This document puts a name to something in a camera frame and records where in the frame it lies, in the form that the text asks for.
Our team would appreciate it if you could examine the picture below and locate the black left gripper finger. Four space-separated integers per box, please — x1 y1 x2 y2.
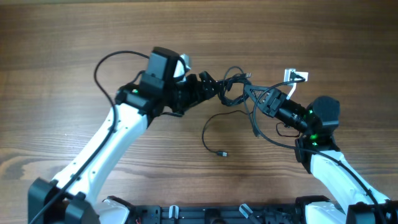
197 88 220 103
199 71 224 93

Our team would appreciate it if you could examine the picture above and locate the black USB-A cable bundle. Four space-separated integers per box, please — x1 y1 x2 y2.
201 65 261 157

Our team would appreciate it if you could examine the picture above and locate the black USB-C cable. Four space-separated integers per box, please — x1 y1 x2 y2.
217 73 261 138

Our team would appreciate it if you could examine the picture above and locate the black left camera cable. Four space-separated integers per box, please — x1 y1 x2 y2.
29 50 150 224

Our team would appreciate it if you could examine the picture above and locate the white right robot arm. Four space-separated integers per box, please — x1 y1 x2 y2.
244 85 397 223

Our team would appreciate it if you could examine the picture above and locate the black camera cable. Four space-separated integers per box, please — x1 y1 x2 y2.
29 50 150 224
252 74 388 224

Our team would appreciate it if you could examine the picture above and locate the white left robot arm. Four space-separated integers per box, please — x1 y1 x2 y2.
28 47 220 223

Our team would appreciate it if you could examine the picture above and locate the black right camera cable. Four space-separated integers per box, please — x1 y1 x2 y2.
252 74 388 224

